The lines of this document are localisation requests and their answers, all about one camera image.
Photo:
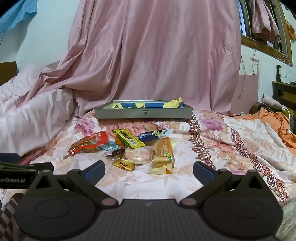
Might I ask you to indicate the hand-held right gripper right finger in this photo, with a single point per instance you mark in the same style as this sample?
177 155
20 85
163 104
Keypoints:
203 173

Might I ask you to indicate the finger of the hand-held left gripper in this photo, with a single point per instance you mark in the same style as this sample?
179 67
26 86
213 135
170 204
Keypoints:
9 158
32 166

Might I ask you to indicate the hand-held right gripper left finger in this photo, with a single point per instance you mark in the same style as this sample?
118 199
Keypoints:
93 173

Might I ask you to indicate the gold candy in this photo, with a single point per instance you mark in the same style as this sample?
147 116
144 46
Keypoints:
122 165

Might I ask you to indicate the small clear-wrapped snack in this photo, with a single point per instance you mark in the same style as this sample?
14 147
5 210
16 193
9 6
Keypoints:
116 153

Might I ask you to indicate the light blue snack packet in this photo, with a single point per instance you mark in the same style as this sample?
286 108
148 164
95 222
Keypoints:
108 146

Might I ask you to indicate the red cookie packet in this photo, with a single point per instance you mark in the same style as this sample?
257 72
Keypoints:
92 140

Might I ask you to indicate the orange mandarin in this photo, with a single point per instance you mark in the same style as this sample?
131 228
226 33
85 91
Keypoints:
118 141

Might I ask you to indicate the sliced bread packet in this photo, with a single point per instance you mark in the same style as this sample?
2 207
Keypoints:
160 155

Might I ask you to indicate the pink white bun packet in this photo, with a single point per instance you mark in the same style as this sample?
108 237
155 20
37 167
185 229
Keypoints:
138 155

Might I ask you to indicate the yellow green snack bar packet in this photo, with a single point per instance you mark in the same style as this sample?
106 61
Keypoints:
129 138

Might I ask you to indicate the dark blue white snack packet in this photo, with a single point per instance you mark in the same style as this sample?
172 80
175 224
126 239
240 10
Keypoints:
148 135

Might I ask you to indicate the grey tray box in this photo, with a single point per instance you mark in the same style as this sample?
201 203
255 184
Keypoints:
124 113

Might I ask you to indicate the checkered cloth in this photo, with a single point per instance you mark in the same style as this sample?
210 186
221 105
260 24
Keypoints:
8 213

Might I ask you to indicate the floral bedsheet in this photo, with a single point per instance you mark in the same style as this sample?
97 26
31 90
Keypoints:
231 139

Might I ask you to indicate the white duvet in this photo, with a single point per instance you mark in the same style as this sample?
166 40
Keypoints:
34 115

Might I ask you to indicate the brown patterned cushion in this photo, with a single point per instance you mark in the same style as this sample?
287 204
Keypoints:
256 107

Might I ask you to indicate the wooden headboard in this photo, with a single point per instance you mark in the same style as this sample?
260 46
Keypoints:
7 71

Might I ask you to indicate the yellow blue patterned lining paper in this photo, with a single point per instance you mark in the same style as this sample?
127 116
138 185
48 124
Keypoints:
150 104

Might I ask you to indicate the orange cloth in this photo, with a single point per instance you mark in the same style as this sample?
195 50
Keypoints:
272 118

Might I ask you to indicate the grey fuzzy cloth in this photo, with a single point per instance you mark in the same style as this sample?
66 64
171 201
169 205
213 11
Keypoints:
289 220

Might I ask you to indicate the white tube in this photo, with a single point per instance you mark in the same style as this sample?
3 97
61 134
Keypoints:
271 100

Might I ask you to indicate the dark wooden furniture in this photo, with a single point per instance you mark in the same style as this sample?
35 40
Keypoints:
284 92

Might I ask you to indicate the blue cloth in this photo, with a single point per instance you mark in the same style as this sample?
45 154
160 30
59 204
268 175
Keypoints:
16 14

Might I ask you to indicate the pink window curtain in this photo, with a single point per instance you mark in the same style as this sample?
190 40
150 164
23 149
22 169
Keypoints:
263 20

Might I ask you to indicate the orange flower decoration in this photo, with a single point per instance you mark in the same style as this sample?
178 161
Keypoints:
291 30

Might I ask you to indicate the pink wall board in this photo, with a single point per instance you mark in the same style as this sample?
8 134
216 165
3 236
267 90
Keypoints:
247 92

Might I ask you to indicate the wooden window frame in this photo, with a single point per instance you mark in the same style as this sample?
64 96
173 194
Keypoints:
259 42

